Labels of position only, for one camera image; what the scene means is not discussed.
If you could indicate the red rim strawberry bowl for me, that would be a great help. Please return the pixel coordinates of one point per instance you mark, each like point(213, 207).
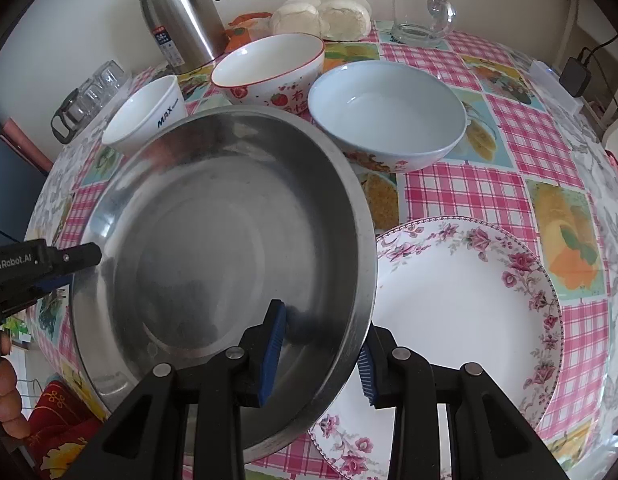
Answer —
point(269, 65)

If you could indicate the white square bowl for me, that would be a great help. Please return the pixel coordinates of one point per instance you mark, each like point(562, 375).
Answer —
point(139, 115)

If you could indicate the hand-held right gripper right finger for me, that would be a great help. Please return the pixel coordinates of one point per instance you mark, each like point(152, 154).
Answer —
point(365, 371)

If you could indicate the white power strip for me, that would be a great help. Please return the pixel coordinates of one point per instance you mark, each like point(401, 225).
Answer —
point(549, 82)

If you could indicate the pink floral white plate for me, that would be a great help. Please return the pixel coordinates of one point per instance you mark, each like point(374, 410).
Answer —
point(454, 310)

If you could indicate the dark blue panel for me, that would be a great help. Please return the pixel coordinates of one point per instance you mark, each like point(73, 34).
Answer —
point(14, 185)

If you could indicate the person's left hand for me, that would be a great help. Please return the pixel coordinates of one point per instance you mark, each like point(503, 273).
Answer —
point(6, 380)

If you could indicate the light blue bowl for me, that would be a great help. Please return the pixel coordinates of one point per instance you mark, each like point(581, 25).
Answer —
point(389, 110)

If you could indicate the bag of steamed buns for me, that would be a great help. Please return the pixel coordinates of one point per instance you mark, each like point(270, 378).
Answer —
point(339, 17)

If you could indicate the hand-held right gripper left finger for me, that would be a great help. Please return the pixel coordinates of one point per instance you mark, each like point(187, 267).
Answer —
point(271, 355)

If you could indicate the clear glass mug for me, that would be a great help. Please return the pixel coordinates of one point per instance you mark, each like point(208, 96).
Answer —
point(409, 10)

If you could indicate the pink checked tablecloth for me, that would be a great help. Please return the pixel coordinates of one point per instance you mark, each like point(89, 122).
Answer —
point(439, 190)

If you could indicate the black charger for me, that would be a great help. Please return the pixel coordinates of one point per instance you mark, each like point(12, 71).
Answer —
point(575, 72)

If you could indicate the stainless steel basin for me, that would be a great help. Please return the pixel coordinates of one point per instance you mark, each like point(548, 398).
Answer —
point(214, 240)

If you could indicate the orange snack packet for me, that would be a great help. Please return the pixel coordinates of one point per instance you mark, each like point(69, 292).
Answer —
point(244, 30)

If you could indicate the red floral cushion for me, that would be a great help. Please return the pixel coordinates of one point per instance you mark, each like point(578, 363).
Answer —
point(54, 435)

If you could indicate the clear drinking glass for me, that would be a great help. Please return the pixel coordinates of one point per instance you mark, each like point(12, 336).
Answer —
point(116, 75)
point(98, 92)

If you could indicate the stainless steel thermos jug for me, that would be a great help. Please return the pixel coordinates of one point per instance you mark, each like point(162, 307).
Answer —
point(179, 15)

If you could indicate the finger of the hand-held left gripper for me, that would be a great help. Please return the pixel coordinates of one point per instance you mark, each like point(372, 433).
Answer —
point(76, 256)

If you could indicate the pink panel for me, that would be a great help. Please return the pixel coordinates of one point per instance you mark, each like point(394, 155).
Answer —
point(29, 145)

